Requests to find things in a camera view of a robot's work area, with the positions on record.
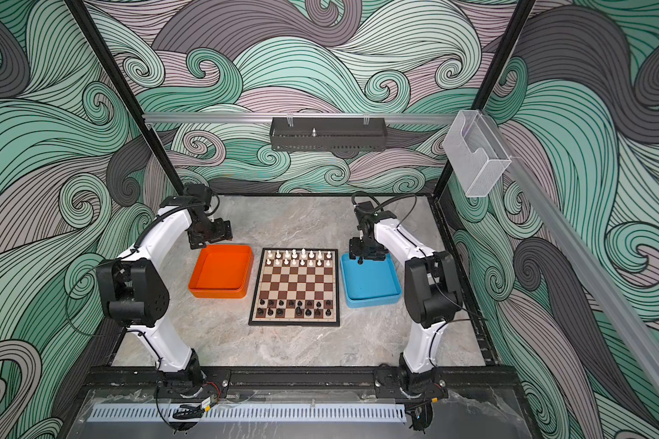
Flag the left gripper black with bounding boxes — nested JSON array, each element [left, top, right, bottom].
[[189, 218, 234, 249]]

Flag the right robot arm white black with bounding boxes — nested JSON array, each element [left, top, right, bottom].
[[349, 191, 463, 395]]

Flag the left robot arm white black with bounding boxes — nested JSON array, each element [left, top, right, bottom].
[[96, 184, 232, 390]]

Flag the brown cream chess board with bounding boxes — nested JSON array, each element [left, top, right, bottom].
[[248, 247, 340, 327]]

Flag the blue plastic tray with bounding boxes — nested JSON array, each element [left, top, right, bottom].
[[340, 252, 402, 309]]

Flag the orange plastic tray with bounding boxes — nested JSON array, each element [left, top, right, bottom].
[[189, 244, 254, 299]]

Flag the aluminium rail back wall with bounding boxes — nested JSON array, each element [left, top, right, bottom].
[[143, 112, 456, 125]]

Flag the aluminium rail wall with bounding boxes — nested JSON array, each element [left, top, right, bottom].
[[143, 112, 456, 125], [480, 113, 659, 395]]

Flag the clear acrylic wall holder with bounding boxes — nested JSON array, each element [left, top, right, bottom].
[[442, 110, 512, 199]]

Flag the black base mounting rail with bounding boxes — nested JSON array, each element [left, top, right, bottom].
[[85, 366, 519, 391]]

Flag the aluminium rail right wall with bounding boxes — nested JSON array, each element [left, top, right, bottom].
[[480, 113, 659, 395]]

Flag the white slotted cable duct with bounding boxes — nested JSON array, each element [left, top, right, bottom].
[[87, 404, 407, 424]]

